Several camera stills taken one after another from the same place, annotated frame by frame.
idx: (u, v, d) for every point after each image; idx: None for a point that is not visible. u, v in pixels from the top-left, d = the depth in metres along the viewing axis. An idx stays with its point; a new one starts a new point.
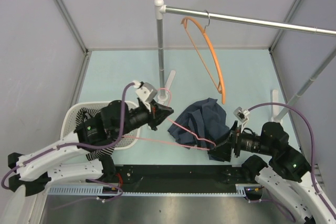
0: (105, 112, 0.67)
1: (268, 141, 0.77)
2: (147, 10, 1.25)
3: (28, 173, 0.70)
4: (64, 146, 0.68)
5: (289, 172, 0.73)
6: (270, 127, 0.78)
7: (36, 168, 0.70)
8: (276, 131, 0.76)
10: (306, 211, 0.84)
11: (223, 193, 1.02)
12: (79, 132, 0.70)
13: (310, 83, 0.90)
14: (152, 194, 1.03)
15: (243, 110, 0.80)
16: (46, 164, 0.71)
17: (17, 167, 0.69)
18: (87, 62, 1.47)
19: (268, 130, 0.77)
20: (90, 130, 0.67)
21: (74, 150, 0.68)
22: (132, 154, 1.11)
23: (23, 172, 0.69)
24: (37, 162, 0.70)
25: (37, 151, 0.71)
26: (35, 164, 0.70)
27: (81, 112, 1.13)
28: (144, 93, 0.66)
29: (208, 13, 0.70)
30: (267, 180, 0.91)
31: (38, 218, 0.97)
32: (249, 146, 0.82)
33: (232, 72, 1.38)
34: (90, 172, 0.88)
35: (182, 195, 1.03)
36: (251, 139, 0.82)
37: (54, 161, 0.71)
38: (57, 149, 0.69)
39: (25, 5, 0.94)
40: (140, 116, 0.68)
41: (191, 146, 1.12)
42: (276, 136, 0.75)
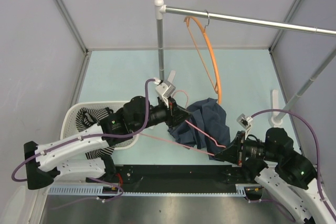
0: (128, 106, 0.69)
1: (272, 147, 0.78)
2: (147, 10, 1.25)
3: (48, 162, 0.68)
4: (90, 135, 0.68)
5: (295, 180, 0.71)
6: (274, 132, 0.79)
7: (57, 157, 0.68)
8: (280, 136, 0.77)
10: (305, 212, 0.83)
11: (223, 193, 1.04)
12: (103, 126, 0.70)
13: (310, 83, 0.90)
14: (151, 194, 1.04)
15: (247, 117, 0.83)
16: (68, 154, 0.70)
17: (37, 154, 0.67)
18: (87, 62, 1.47)
19: (272, 135, 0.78)
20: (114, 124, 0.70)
21: (98, 141, 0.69)
22: (132, 155, 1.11)
23: (43, 161, 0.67)
24: (59, 151, 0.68)
25: (57, 142, 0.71)
26: (56, 153, 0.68)
27: (81, 112, 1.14)
28: (163, 87, 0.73)
29: (208, 13, 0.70)
30: (268, 181, 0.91)
31: (38, 218, 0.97)
32: (254, 153, 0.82)
33: (233, 72, 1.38)
34: (93, 170, 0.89)
35: (182, 194, 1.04)
36: (255, 146, 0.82)
37: (76, 152, 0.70)
38: (81, 140, 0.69)
39: (25, 5, 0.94)
40: (159, 113, 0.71)
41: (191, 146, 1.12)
42: (280, 141, 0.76)
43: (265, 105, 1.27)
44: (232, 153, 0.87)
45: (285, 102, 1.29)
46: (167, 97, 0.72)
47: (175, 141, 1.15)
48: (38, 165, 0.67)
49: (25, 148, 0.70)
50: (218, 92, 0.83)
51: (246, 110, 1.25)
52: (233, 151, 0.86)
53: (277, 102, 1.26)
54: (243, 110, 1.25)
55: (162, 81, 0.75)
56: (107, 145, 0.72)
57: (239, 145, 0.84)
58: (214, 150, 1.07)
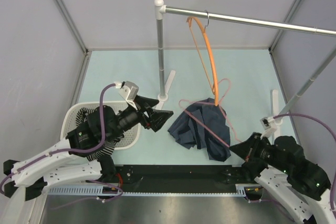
0: (91, 118, 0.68)
1: (282, 156, 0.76)
2: (147, 11, 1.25)
3: (23, 179, 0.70)
4: (57, 151, 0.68)
5: (309, 190, 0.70)
6: (283, 140, 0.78)
7: (30, 174, 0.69)
8: (290, 145, 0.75)
10: (304, 213, 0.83)
11: (223, 193, 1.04)
12: (71, 140, 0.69)
13: (310, 83, 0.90)
14: (151, 194, 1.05)
15: (268, 117, 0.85)
16: (42, 169, 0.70)
17: (11, 173, 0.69)
18: (87, 62, 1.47)
19: (281, 144, 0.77)
20: (81, 135, 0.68)
21: (66, 157, 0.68)
22: (132, 155, 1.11)
23: (18, 179, 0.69)
24: (31, 169, 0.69)
25: (30, 159, 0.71)
26: (29, 171, 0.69)
27: (81, 112, 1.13)
28: (125, 91, 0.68)
29: (208, 13, 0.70)
30: (268, 181, 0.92)
31: (38, 219, 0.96)
32: (263, 156, 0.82)
33: (233, 72, 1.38)
34: (87, 173, 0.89)
35: (182, 194, 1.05)
36: (267, 148, 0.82)
37: (48, 167, 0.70)
38: (50, 156, 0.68)
39: (25, 6, 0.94)
40: (128, 117, 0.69)
41: (191, 146, 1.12)
42: (290, 150, 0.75)
43: (265, 105, 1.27)
44: (244, 148, 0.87)
45: (285, 103, 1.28)
46: (132, 99, 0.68)
47: (175, 141, 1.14)
48: (14, 183, 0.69)
49: (3, 167, 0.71)
50: (216, 93, 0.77)
51: (247, 111, 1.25)
52: (245, 147, 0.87)
53: (277, 103, 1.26)
54: (243, 110, 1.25)
55: (123, 83, 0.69)
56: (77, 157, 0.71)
57: (252, 143, 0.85)
58: (214, 150, 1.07)
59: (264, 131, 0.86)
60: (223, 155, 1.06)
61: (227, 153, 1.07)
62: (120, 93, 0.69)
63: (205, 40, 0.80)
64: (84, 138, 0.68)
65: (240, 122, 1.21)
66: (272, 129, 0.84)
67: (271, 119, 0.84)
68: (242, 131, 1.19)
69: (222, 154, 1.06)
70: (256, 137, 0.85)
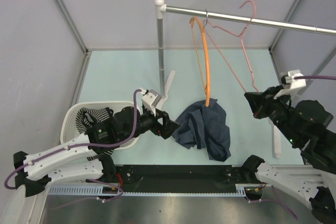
0: (118, 116, 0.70)
1: (302, 125, 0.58)
2: (147, 10, 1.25)
3: (35, 172, 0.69)
4: (76, 146, 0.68)
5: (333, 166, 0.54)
6: (307, 105, 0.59)
7: (44, 167, 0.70)
8: (316, 112, 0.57)
10: (308, 193, 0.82)
11: (223, 194, 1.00)
12: (90, 135, 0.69)
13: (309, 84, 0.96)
14: (151, 194, 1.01)
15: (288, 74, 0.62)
16: (56, 163, 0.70)
17: (24, 165, 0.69)
18: (87, 62, 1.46)
19: (305, 112, 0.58)
20: (101, 132, 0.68)
21: (84, 151, 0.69)
22: (132, 155, 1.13)
23: (31, 171, 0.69)
24: (46, 162, 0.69)
25: (45, 151, 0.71)
26: (43, 163, 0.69)
27: (81, 112, 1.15)
28: (150, 97, 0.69)
29: (207, 13, 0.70)
30: (266, 173, 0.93)
31: (38, 219, 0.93)
32: (273, 117, 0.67)
33: (233, 72, 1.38)
34: (90, 172, 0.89)
35: (182, 195, 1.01)
36: (280, 109, 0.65)
37: (62, 161, 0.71)
38: (67, 150, 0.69)
39: (25, 5, 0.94)
40: (146, 121, 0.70)
41: (191, 146, 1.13)
42: (318, 118, 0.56)
43: None
44: (256, 100, 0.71)
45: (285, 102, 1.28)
46: (155, 106, 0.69)
47: (175, 141, 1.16)
48: (27, 175, 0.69)
49: (13, 158, 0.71)
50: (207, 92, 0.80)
51: (247, 111, 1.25)
52: (257, 98, 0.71)
53: None
54: (243, 110, 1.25)
55: (147, 89, 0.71)
56: (94, 153, 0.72)
57: (264, 102, 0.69)
58: (214, 150, 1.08)
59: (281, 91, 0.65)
60: (223, 155, 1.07)
61: (227, 153, 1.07)
62: (143, 99, 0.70)
63: (203, 40, 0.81)
64: (104, 135, 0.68)
65: (241, 122, 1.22)
66: (292, 89, 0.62)
67: (289, 78, 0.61)
68: (242, 131, 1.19)
69: (222, 154, 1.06)
70: (269, 96, 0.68)
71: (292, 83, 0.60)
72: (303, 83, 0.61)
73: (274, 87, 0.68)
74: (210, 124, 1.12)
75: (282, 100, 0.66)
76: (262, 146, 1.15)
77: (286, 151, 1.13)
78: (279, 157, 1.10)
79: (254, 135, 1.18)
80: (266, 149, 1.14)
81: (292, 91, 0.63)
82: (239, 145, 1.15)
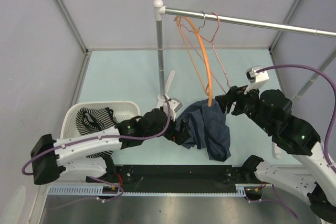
0: (148, 114, 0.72)
1: (268, 112, 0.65)
2: (147, 10, 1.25)
3: (66, 156, 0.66)
4: (108, 135, 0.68)
5: (296, 147, 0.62)
6: (270, 94, 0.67)
7: (76, 152, 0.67)
8: (278, 99, 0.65)
10: (306, 188, 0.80)
11: (223, 193, 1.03)
12: (119, 129, 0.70)
13: (310, 83, 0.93)
14: (152, 194, 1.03)
15: (250, 70, 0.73)
16: (85, 152, 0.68)
17: (56, 147, 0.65)
18: (87, 62, 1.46)
19: (268, 99, 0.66)
20: (129, 128, 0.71)
21: (115, 143, 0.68)
22: (132, 155, 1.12)
23: (63, 154, 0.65)
24: (80, 147, 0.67)
25: (76, 137, 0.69)
26: (76, 149, 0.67)
27: (81, 112, 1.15)
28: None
29: (204, 14, 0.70)
30: (265, 172, 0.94)
31: (38, 219, 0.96)
32: (246, 111, 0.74)
33: (231, 72, 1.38)
34: (95, 169, 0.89)
35: (182, 194, 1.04)
36: (251, 102, 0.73)
37: (92, 150, 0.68)
38: (100, 139, 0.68)
39: (25, 4, 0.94)
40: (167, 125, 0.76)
41: (191, 146, 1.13)
42: (278, 104, 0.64)
43: None
44: (222, 101, 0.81)
45: None
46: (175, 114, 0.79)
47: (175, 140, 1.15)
48: (56, 158, 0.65)
49: (43, 139, 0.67)
50: (210, 91, 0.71)
51: None
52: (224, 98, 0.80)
53: None
54: None
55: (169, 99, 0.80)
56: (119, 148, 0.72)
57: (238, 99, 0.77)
58: (214, 150, 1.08)
59: (249, 85, 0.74)
60: (223, 155, 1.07)
61: (227, 153, 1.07)
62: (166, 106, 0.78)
63: (198, 38, 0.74)
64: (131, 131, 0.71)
65: (241, 121, 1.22)
66: (257, 83, 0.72)
67: (252, 73, 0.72)
68: (242, 131, 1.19)
69: (222, 154, 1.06)
70: (241, 92, 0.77)
71: (255, 76, 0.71)
72: (266, 76, 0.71)
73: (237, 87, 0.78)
74: (210, 123, 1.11)
75: (251, 94, 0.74)
76: (262, 146, 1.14)
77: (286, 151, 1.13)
78: (279, 157, 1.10)
79: (254, 135, 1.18)
80: (266, 149, 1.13)
81: (258, 84, 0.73)
82: (239, 144, 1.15)
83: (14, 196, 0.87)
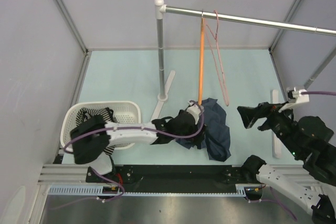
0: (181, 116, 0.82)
1: (304, 140, 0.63)
2: (147, 10, 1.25)
3: (115, 138, 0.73)
4: (152, 128, 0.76)
5: (332, 177, 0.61)
6: (309, 121, 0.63)
7: (123, 136, 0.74)
8: (317, 127, 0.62)
10: (311, 200, 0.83)
11: (222, 193, 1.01)
12: (156, 124, 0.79)
13: (311, 82, 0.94)
14: (151, 194, 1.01)
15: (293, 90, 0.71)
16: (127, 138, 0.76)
17: (109, 128, 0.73)
18: (87, 62, 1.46)
19: (307, 127, 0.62)
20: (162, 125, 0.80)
21: (154, 137, 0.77)
22: (132, 155, 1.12)
23: (114, 135, 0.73)
24: (127, 133, 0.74)
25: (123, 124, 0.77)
26: (124, 134, 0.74)
27: (81, 112, 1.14)
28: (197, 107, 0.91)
29: (202, 12, 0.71)
30: (268, 176, 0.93)
31: (38, 219, 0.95)
32: (276, 130, 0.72)
33: (232, 72, 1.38)
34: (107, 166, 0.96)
35: (182, 194, 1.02)
36: (283, 123, 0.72)
37: (134, 138, 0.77)
38: (143, 129, 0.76)
39: (25, 5, 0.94)
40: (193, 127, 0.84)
41: (191, 146, 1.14)
42: (318, 134, 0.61)
43: None
44: (249, 116, 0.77)
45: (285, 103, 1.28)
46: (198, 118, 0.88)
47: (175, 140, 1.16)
48: (107, 138, 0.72)
49: (96, 118, 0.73)
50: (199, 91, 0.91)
51: None
52: (250, 114, 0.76)
53: (276, 100, 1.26)
54: None
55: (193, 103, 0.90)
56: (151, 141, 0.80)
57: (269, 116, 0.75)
58: (214, 150, 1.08)
59: (286, 105, 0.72)
60: (223, 155, 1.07)
61: (227, 153, 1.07)
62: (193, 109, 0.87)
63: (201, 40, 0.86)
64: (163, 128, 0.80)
65: (241, 121, 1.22)
66: (296, 104, 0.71)
67: (296, 93, 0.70)
68: (243, 131, 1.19)
69: (222, 154, 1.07)
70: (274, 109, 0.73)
71: (298, 97, 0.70)
72: (307, 98, 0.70)
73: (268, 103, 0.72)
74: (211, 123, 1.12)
75: (285, 113, 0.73)
76: (262, 147, 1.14)
77: (286, 151, 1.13)
78: (279, 157, 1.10)
79: (254, 135, 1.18)
80: (266, 150, 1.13)
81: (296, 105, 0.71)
82: (239, 144, 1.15)
83: (14, 196, 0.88)
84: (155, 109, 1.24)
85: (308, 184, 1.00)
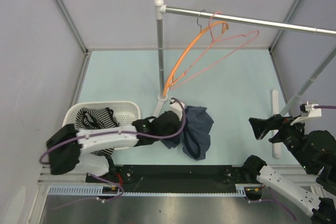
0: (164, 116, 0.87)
1: (315, 155, 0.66)
2: (147, 10, 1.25)
3: (89, 146, 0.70)
4: (130, 131, 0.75)
5: None
6: (317, 137, 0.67)
7: (97, 143, 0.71)
8: (326, 143, 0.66)
10: (312, 203, 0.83)
11: (223, 194, 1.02)
12: (137, 125, 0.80)
13: (310, 83, 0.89)
14: (151, 194, 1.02)
15: (306, 104, 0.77)
16: (104, 145, 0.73)
17: (81, 137, 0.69)
18: (87, 62, 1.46)
19: (317, 143, 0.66)
20: (145, 127, 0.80)
21: (134, 139, 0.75)
22: (132, 155, 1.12)
23: (86, 144, 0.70)
24: (102, 139, 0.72)
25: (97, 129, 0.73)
26: (98, 140, 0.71)
27: (81, 112, 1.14)
28: (178, 106, 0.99)
29: (201, 12, 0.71)
30: (269, 178, 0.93)
31: (38, 218, 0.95)
32: (287, 143, 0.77)
33: (231, 72, 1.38)
34: (101, 167, 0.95)
35: (182, 194, 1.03)
36: (294, 136, 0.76)
37: (108, 144, 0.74)
38: (119, 133, 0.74)
39: (25, 5, 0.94)
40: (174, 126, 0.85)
41: (172, 146, 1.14)
42: (329, 149, 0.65)
43: (265, 105, 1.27)
44: (260, 128, 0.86)
45: (285, 102, 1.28)
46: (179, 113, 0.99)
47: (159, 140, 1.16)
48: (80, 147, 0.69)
49: (66, 129, 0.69)
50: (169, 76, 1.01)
51: (247, 111, 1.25)
52: (260, 125, 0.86)
53: (277, 100, 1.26)
54: (243, 109, 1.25)
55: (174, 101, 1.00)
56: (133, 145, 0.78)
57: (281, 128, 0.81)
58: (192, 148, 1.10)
59: (299, 117, 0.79)
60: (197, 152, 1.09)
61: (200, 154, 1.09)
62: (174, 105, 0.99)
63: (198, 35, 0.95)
64: (146, 129, 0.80)
65: (241, 121, 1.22)
66: (309, 117, 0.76)
67: (309, 106, 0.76)
68: (243, 131, 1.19)
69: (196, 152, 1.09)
70: (285, 121, 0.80)
71: (311, 110, 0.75)
72: (318, 114, 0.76)
73: (280, 116, 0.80)
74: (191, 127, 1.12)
75: (297, 126, 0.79)
76: (262, 147, 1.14)
77: (286, 151, 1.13)
78: (279, 157, 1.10)
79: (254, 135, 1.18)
80: (266, 150, 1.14)
81: (308, 118, 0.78)
82: (239, 144, 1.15)
83: (15, 196, 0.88)
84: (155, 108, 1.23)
85: (308, 185, 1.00)
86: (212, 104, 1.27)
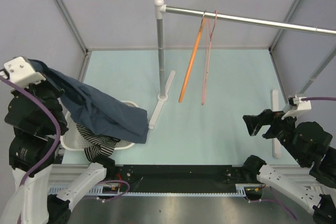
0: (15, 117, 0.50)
1: (305, 146, 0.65)
2: (147, 10, 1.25)
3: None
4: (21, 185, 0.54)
5: None
6: (307, 127, 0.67)
7: (30, 216, 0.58)
8: (314, 134, 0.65)
10: (312, 200, 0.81)
11: (222, 193, 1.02)
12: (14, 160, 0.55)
13: (311, 83, 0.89)
14: (151, 194, 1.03)
15: (293, 97, 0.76)
16: (35, 204, 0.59)
17: None
18: (87, 62, 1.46)
19: (305, 133, 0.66)
20: (20, 155, 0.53)
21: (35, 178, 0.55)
22: (132, 155, 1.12)
23: None
24: (27, 213, 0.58)
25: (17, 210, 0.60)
26: (28, 216, 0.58)
27: None
28: (22, 68, 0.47)
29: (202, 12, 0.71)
30: (268, 177, 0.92)
31: None
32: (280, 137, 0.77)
33: (231, 72, 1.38)
34: (95, 174, 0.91)
35: (182, 195, 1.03)
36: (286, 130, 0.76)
37: (35, 199, 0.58)
38: (23, 192, 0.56)
39: (25, 4, 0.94)
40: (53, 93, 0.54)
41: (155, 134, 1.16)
42: (317, 138, 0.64)
43: (265, 105, 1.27)
44: (252, 123, 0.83)
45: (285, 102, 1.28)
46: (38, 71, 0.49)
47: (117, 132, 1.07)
48: None
49: None
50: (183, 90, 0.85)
51: (247, 111, 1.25)
52: (253, 121, 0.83)
53: (277, 100, 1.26)
54: (243, 109, 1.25)
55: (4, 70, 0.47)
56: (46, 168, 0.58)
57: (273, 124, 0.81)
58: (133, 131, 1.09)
59: (289, 111, 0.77)
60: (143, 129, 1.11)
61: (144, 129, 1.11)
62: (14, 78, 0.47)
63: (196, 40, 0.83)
64: (24, 151, 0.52)
65: (241, 121, 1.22)
66: (298, 110, 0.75)
67: (296, 99, 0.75)
68: (243, 131, 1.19)
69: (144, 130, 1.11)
70: (276, 116, 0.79)
71: (298, 103, 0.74)
72: (308, 106, 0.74)
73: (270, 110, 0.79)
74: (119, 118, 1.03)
75: (288, 120, 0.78)
76: (262, 147, 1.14)
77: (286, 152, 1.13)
78: (279, 157, 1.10)
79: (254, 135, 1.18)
80: (266, 149, 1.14)
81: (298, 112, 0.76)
82: (239, 144, 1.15)
83: None
84: (155, 109, 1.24)
85: (308, 184, 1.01)
86: (212, 104, 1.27)
